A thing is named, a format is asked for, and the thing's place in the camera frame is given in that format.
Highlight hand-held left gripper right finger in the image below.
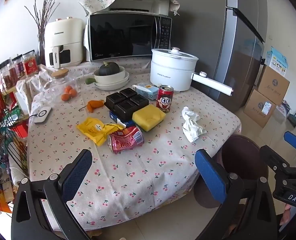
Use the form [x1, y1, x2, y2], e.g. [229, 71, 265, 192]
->
[194, 149, 279, 240]

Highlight red cartoon face can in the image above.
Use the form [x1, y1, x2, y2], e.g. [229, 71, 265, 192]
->
[157, 85, 175, 113]

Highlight orange pepper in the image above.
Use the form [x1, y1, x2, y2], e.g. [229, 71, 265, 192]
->
[79, 100, 105, 112]

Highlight black plastic tray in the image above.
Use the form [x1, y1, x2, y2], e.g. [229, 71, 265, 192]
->
[106, 88, 150, 121]

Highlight yellow sponge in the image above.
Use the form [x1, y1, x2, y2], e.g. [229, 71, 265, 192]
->
[132, 105, 166, 132]

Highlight light blue tissue pack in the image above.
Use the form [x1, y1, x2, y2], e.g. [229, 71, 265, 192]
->
[133, 82, 159, 101]

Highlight blue and white box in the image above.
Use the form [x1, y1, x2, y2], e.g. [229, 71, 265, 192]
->
[265, 46, 289, 77]

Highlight cardboard box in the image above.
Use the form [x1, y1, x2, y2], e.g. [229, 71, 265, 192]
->
[243, 89, 276, 128]
[257, 65, 290, 105]

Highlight cherry print tablecloth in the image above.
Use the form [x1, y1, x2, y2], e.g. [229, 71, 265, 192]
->
[16, 55, 242, 233]

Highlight dark green pumpkin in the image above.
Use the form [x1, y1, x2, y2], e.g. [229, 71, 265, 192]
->
[98, 61, 120, 77]

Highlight brown plastic bin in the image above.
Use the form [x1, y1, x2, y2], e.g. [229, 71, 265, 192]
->
[194, 134, 269, 209]

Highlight small blue printed bag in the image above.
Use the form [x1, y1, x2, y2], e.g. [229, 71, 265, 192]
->
[276, 100, 292, 117]

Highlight grey refrigerator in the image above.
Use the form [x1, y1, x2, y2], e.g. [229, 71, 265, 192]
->
[169, 0, 267, 114]

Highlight white ceramic dish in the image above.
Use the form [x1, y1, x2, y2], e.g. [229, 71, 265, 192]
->
[93, 66, 126, 83]

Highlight black microwave oven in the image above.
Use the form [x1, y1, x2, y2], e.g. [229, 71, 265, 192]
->
[88, 12, 173, 62]

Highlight crushed red can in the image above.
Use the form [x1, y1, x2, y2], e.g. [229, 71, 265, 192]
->
[108, 126, 144, 155]

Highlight glass jar with wooden lid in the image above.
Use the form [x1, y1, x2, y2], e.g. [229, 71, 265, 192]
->
[42, 69, 78, 100]

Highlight yellow snack packet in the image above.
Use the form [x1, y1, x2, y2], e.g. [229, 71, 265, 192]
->
[76, 117, 124, 147]

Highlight blue snack packet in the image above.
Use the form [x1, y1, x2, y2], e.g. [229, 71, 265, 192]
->
[109, 111, 136, 128]

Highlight dried branches in vase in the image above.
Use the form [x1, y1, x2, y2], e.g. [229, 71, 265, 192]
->
[25, 0, 65, 64]

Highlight red label jar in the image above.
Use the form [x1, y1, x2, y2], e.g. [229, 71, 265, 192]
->
[1, 65, 16, 90]
[13, 55, 25, 79]
[23, 51, 39, 77]

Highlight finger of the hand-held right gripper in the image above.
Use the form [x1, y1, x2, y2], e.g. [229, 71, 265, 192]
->
[259, 145, 296, 180]
[284, 131, 296, 168]

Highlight broom with dustpan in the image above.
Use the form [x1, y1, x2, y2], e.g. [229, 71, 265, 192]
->
[287, 100, 296, 128]

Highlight white electric pot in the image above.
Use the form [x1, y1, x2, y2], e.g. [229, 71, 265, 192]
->
[150, 47, 232, 96]

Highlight white air fryer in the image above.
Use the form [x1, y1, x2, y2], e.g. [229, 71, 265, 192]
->
[45, 17, 85, 68]

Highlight black wire rack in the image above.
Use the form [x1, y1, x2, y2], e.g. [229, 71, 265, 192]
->
[0, 90, 30, 205]

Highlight small white device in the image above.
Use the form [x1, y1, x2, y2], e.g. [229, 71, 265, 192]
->
[34, 106, 53, 125]

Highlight white tissue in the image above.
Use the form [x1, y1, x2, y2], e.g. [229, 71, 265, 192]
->
[182, 106, 207, 142]

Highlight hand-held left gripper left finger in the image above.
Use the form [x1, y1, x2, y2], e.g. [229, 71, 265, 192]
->
[11, 149, 93, 240]

